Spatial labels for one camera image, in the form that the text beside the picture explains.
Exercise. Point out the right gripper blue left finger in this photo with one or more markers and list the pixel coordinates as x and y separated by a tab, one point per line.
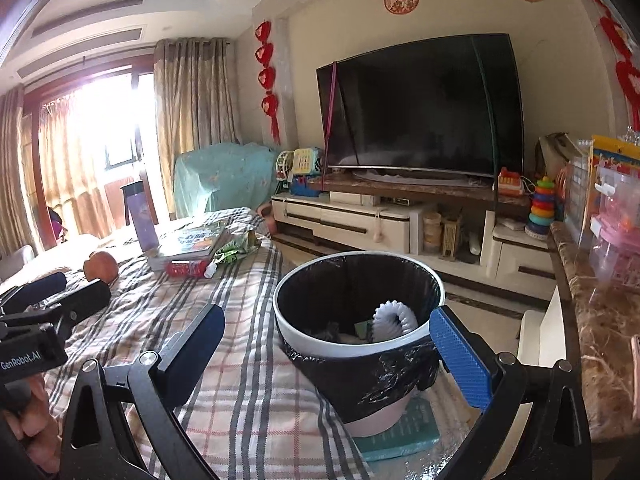
97	440

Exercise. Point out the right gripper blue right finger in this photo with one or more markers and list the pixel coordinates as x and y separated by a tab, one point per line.
555	442

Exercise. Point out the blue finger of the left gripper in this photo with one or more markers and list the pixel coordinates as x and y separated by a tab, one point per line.
74	307
18	298

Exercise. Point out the red small snack packet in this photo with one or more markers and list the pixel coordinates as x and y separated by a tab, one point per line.
191	269

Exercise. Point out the white trash bin black liner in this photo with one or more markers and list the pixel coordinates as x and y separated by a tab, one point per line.
324	312

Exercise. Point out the person's left hand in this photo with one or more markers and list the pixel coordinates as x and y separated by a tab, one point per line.
37	429

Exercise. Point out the red apple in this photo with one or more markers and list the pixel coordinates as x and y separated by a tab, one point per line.
101	265

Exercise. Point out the beige curtain left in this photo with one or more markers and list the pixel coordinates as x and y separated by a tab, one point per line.
17	221

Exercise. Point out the beige curtain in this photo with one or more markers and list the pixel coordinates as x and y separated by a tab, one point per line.
196	101
17	221

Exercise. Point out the plaid checkered tablecloth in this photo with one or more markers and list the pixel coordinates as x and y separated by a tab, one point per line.
252	415

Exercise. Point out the teal book under bin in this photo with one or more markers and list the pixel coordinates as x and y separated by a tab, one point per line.
416	431

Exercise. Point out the colourful children's book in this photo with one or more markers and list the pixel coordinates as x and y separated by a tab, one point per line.
187	245

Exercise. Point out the purple water bottle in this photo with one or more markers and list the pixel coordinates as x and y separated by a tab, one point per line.
138	213

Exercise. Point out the green crumpled candy wrapper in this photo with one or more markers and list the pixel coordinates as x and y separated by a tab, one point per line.
238	248

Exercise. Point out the marble side counter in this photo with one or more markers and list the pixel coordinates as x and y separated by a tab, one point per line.
599	322

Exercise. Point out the white tv cabinet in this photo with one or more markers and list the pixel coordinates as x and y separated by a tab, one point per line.
457	230

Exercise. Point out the pink plastic storage box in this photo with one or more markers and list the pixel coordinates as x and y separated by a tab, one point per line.
614	254

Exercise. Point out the red toy telephone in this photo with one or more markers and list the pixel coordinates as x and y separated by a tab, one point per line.
510	183

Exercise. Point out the teal cloth covered furniture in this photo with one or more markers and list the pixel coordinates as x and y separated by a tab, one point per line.
224	176

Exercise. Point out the toy cash register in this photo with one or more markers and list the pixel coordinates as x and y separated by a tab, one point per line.
294	170

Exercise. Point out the beige curtain right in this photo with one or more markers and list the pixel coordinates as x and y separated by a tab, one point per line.
196	101

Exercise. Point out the black flat screen television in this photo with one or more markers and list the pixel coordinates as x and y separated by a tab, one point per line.
447	105

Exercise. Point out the red chinese knot decoration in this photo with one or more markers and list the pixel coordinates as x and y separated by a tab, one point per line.
266	78

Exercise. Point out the pink stick leaning on television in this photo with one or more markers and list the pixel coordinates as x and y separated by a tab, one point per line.
329	124

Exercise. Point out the rainbow stacking ring toy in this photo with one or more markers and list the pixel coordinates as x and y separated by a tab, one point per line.
542	209

